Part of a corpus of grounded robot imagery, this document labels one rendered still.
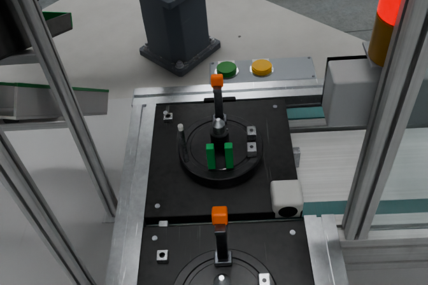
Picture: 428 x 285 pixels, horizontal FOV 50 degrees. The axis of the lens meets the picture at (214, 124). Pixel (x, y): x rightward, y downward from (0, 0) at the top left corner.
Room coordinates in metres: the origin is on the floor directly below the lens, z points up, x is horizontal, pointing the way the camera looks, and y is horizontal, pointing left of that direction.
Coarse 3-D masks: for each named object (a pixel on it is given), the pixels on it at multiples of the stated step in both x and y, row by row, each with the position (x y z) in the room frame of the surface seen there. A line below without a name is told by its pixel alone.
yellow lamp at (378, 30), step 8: (376, 16) 0.36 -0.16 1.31; (376, 24) 0.36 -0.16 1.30; (384, 24) 0.35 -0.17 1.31; (376, 32) 0.36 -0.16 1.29; (384, 32) 0.35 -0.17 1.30; (376, 40) 0.35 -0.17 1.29; (384, 40) 0.35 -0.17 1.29; (368, 48) 0.37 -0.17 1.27; (376, 48) 0.35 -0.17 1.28; (384, 48) 0.34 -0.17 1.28; (376, 56) 0.35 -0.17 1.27; (384, 56) 0.34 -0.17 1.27
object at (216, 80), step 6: (216, 78) 0.56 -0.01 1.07; (222, 78) 0.56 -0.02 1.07; (216, 84) 0.56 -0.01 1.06; (222, 84) 0.56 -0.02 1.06; (216, 90) 0.54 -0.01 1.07; (216, 96) 0.55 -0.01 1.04; (216, 102) 0.55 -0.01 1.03; (222, 102) 0.55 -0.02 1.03; (216, 108) 0.54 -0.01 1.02; (222, 108) 0.54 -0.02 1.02; (216, 114) 0.54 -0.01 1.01; (222, 114) 0.54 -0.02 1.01
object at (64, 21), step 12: (0, 0) 0.46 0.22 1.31; (0, 12) 0.45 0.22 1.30; (12, 12) 0.47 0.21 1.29; (48, 12) 0.58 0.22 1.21; (60, 12) 0.58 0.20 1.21; (0, 24) 0.44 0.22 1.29; (12, 24) 0.46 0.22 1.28; (48, 24) 0.52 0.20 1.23; (60, 24) 0.54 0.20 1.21; (72, 24) 0.57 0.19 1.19; (0, 36) 0.43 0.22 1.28; (12, 36) 0.45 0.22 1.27; (24, 36) 0.47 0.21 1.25; (0, 48) 0.42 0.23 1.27; (12, 48) 0.44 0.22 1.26; (24, 48) 0.46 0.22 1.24
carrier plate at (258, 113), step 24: (192, 120) 0.57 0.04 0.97; (264, 120) 0.55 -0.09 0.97; (288, 120) 0.55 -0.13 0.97; (168, 144) 0.52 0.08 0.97; (264, 144) 0.50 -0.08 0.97; (288, 144) 0.49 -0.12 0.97; (168, 168) 0.47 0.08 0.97; (264, 168) 0.45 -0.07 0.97; (288, 168) 0.44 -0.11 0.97; (168, 192) 0.42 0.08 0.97; (192, 192) 0.42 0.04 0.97; (216, 192) 0.41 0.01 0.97; (240, 192) 0.41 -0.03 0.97; (264, 192) 0.40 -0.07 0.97; (144, 216) 0.38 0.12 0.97; (168, 216) 0.38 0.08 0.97; (192, 216) 0.37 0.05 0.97; (240, 216) 0.37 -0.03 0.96; (264, 216) 0.37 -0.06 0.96
